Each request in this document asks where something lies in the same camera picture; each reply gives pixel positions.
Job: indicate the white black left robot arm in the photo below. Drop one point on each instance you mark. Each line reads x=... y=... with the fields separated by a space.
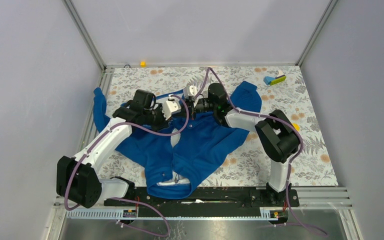
x=77 y=180

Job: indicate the blue zip jacket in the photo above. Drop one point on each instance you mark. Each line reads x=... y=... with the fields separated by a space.
x=174 y=171

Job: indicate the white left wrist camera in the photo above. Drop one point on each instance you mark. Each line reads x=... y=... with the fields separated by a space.
x=171 y=107

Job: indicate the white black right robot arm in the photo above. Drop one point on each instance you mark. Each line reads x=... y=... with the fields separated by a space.
x=279 y=139

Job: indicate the slotted aluminium cable rail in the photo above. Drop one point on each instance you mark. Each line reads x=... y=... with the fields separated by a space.
x=259 y=214

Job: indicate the blue yellow toy block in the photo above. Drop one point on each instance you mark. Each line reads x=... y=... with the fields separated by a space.
x=270 y=81

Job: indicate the aluminium frame corner post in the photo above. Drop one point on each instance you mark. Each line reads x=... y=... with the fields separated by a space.
x=316 y=32

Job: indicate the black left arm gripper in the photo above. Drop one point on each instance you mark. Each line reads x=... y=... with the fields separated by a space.
x=163 y=121

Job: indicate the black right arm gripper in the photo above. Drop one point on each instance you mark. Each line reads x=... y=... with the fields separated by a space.
x=192 y=111

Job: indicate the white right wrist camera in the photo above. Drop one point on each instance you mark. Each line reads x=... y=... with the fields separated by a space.
x=190 y=92

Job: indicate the floral patterned table mat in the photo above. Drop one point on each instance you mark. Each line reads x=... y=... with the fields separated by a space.
x=248 y=165

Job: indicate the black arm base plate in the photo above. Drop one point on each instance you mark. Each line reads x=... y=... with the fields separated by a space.
x=206 y=201

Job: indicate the yellow round disc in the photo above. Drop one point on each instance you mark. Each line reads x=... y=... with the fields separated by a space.
x=296 y=126

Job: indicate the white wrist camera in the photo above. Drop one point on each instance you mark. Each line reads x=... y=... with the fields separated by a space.
x=171 y=107
x=190 y=92

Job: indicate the aluminium left frame post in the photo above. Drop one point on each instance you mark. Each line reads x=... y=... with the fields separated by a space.
x=77 y=20

